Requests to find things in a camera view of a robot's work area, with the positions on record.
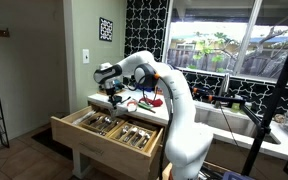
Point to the black white patterned picture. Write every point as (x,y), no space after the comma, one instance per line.
(106,30)

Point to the wooden cutlery organizer tray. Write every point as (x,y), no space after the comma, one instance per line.
(86,126)
(130,147)

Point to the wooden trivet board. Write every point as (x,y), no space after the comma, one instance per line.
(100,92)

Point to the silver cutlery piece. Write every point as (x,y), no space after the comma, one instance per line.
(124,131)
(101,132)
(104,124)
(130,134)
(144,140)
(113,126)
(95,120)
(138,137)

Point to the steel kitchen sink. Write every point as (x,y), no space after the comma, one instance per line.
(237,126)

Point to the plastic wrapped utensils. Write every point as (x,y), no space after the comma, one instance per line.
(84,117)

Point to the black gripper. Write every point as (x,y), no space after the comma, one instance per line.
(112,100)

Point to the wooden kitchen drawer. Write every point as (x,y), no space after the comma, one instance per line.
(110,156)

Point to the chrome faucet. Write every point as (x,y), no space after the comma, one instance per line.
(224,86)

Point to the white window frame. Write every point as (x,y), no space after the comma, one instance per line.
(247,40)

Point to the colourful patterned board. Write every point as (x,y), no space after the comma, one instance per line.
(158,90)

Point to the blue board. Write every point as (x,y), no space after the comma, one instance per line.
(141,88)

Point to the white and red scrubber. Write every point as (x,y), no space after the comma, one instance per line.
(132,105)

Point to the blue plastic box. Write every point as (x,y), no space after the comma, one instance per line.
(237,176)

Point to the small green sink sponge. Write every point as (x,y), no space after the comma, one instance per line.
(235,107)

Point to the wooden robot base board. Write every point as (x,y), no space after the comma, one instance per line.
(167,174)

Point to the black stand pole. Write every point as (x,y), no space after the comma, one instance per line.
(278,93)

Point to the small brown object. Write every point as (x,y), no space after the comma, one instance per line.
(279,118)

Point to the white light switch plate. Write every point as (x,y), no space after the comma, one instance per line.
(86,56)

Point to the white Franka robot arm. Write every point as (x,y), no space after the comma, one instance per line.
(180,100)

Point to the dark stick utensil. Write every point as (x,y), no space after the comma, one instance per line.
(150,110)

